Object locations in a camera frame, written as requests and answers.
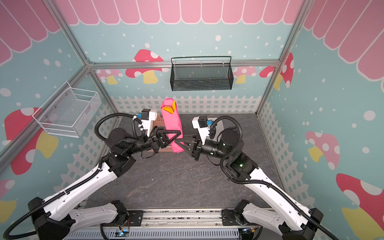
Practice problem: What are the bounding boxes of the magenta paper napkin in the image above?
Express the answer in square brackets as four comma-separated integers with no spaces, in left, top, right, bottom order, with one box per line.
[161,98,183,139]

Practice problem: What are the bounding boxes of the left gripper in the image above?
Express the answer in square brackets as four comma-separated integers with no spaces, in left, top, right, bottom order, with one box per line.
[125,125,182,155]

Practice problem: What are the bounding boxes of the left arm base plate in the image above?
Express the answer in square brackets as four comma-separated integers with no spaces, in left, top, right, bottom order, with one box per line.
[122,210,144,228]

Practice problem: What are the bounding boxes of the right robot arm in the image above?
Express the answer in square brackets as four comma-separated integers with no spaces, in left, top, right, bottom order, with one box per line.
[175,116,337,240]

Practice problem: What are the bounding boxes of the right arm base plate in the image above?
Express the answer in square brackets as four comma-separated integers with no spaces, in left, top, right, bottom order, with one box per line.
[221,209,249,226]

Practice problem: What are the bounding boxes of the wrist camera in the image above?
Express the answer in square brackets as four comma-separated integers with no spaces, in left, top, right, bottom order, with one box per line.
[137,109,158,137]
[192,116,213,145]

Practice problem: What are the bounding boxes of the yellow plastic spoon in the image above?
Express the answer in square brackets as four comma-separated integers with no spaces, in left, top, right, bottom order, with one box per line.
[162,106,175,114]

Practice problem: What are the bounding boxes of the white wire mesh wall basket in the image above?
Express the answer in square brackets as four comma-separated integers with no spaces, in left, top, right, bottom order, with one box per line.
[32,82,102,138]

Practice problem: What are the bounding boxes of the white oval plastic tub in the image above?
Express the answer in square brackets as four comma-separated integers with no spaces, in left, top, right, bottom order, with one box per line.
[207,117,224,141]

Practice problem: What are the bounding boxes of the pink perforated plastic basket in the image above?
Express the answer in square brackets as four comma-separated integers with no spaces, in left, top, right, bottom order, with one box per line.
[153,115,173,153]

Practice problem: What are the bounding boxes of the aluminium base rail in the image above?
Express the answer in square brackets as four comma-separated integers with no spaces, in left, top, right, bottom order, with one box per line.
[80,206,307,233]

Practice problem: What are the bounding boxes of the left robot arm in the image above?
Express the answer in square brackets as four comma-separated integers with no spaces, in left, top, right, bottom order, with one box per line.
[3,113,182,240]

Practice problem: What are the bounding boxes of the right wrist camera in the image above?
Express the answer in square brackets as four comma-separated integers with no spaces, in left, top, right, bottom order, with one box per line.
[192,116,213,145]

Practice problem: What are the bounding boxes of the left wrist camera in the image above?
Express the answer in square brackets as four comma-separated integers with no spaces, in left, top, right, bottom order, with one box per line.
[137,109,158,137]

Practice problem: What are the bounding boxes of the black wire mesh wall basket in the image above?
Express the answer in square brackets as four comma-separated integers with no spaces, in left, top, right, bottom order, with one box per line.
[170,56,234,91]

